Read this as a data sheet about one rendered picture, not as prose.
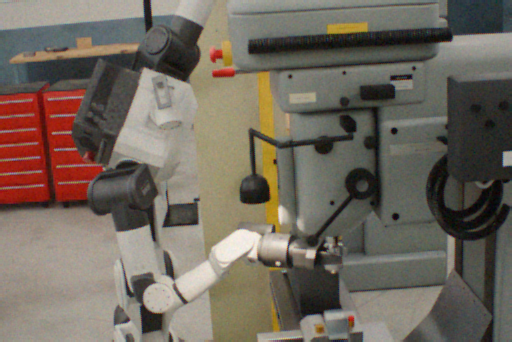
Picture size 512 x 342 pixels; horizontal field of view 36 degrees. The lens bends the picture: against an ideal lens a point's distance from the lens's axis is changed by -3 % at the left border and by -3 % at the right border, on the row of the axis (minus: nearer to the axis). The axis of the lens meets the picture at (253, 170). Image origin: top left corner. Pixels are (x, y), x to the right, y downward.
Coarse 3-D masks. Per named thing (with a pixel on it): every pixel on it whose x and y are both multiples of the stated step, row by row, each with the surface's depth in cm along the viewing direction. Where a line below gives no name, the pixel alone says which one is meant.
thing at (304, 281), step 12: (300, 276) 235; (312, 276) 235; (324, 276) 236; (336, 276) 236; (300, 288) 236; (312, 288) 236; (324, 288) 237; (336, 288) 237; (300, 300) 237; (312, 300) 237; (324, 300) 238; (336, 300) 238; (300, 312) 238; (312, 312) 239
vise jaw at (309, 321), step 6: (306, 318) 211; (312, 318) 210; (318, 318) 210; (300, 324) 211; (306, 324) 209; (312, 324) 207; (324, 324) 207; (300, 330) 212; (306, 330) 206; (312, 330) 204; (324, 330) 204; (306, 336) 203; (312, 336) 201; (318, 336) 201; (324, 336) 201
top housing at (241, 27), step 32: (256, 0) 172; (288, 0) 172; (320, 0) 172; (352, 0) 173; (384, 0) 173; (416, 0) 174; (256, 32) 173; (288, 32) 173; (320, 32) 174; (352, 32) 174; (256, 64) 175; (288, 64) 175; (320, 64) 176
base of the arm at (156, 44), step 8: (160, 24) 218; (152, 32) 218; (160, 32) 216; (168, 32) 215; (144, 40) 219; (152, 40) 217; (160, 40) 215; (168, 40) 214; (144, 48) 219; (152, 48) 216; (160, 48) 215; (168, 48) 215; (144, 56) 219; (152, 56) 216; (160, 56) 215; (200, 56) 225; (152, 64) 217; (160, 64) 216; (168, 64) 221; (192, 64) 225; (168, 72) 220; (176, 72) 222; (184, 72) 226; (184, 80) 226
